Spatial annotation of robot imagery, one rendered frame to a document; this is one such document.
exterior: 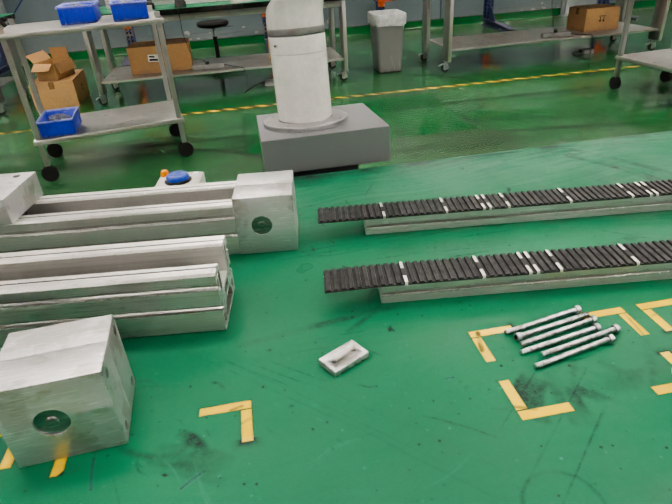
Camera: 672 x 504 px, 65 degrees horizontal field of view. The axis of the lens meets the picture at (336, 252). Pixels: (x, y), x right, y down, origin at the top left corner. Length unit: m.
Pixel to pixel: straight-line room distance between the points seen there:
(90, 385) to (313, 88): 0.81
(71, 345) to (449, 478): 0.37
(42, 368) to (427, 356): 0.39
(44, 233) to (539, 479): 0.74
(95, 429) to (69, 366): 0.07
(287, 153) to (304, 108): 0.11
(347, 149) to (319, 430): 0.71
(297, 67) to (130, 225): 0.50
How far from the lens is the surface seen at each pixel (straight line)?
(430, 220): 0.88
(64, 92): 5.71
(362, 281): 0.69
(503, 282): 0.73
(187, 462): 0.55
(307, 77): 1.16
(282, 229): 0.82
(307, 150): 1.12
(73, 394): 0.55
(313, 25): 1.16
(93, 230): 0.88
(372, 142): 1.14
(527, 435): 0.56
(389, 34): 5.69
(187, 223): 0.83
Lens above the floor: 1.19
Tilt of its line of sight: 30 degrees down
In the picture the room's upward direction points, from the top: 4 degrees counter-clockwise
